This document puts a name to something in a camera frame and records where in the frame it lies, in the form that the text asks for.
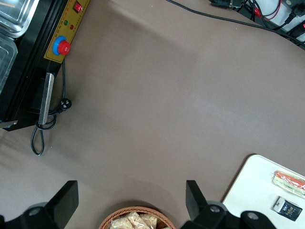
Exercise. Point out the black sealing machine yellow panel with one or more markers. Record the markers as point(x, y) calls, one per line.
point(26, 78)

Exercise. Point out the round wicker basket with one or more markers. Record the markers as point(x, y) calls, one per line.
point(112, 215)

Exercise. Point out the clear bagged cracker snack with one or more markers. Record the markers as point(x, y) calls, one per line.
point(134, 218)
point(118, 223)
point(149, 220)

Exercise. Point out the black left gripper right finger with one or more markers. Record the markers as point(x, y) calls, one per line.
point(197, 210)

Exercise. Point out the plastic wrapped triangle sandwich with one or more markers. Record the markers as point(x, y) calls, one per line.
point(288, 182)

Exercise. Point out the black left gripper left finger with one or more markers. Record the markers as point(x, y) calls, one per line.
point(64, 202)

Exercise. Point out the clear lidded steel container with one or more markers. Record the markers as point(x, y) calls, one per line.
point(6, 62)

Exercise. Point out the small black carton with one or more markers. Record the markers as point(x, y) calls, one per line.
point(289, 211)

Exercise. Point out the shiny steel container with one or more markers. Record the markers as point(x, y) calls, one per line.
point(14, 16)

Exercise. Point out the cream plastic serving tray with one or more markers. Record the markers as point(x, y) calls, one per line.
point(252, 186)

